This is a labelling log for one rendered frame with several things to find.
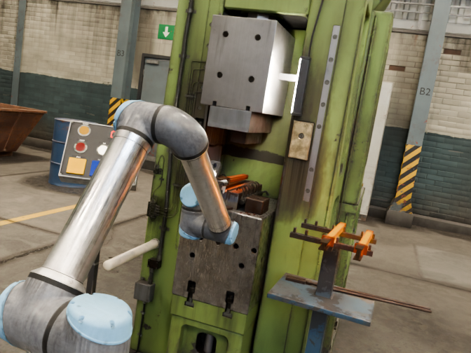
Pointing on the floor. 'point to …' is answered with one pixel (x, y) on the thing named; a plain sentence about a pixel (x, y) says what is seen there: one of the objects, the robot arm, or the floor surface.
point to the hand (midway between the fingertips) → (223, 179)
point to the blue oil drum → (62, 125)
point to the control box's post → (92, 277)
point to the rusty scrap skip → (16, 126)
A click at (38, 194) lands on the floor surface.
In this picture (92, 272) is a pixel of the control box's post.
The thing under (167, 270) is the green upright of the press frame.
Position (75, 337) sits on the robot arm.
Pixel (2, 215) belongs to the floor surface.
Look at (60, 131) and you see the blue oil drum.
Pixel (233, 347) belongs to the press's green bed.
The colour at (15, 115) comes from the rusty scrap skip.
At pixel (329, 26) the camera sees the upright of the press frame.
